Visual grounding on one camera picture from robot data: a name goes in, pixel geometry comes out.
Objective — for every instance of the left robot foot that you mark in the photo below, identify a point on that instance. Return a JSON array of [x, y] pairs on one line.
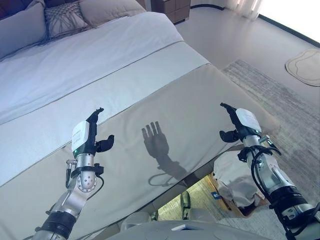
[[155, 215]]

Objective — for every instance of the small beige floor mat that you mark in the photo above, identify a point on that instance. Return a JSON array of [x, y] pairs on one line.
[[305, 67]]

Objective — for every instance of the white duvet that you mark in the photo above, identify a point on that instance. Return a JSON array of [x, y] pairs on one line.
[[87, 62]]

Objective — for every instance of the patterned decorative cushion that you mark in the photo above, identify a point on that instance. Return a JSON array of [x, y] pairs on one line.
[[65, 21]]

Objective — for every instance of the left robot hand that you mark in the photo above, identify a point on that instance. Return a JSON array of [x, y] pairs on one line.
[[80, 137]]

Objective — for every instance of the beige pillow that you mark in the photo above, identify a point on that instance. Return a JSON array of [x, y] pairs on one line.
[[110, 12]]

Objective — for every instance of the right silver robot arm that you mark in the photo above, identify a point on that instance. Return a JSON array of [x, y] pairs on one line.
[[277, 182]]

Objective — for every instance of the sheer white curtain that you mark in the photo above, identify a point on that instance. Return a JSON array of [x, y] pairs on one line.
[[245, 7]]

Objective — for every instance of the bed with beige cover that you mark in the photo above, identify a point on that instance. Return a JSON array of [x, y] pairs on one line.
[[187, 105]]

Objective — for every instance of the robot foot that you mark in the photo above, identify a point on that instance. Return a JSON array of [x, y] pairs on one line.
[[155, 215], [185, 202]]

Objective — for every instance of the wicker laundry basket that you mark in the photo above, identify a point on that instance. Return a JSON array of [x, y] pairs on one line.
[[225, 202]]

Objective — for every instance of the cream printed garment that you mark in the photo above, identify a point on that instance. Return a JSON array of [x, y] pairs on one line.
[[232, 175]]

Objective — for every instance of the brown wooden nightstand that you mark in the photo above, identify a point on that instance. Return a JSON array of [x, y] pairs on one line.
[[172, 10]]

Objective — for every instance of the grey pillow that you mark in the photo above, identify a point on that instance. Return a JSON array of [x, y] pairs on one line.
[[20, 30]]

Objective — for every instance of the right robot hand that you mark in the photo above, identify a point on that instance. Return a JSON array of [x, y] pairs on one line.
[[246, 120]]

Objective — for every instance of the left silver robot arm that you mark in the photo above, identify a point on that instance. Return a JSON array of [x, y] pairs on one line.
[[72, 197]]

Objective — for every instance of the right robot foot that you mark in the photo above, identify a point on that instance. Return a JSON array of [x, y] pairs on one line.
[[185, 202]]

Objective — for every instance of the grey robot body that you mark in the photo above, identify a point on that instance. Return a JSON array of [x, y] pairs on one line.
[[175, 230]]

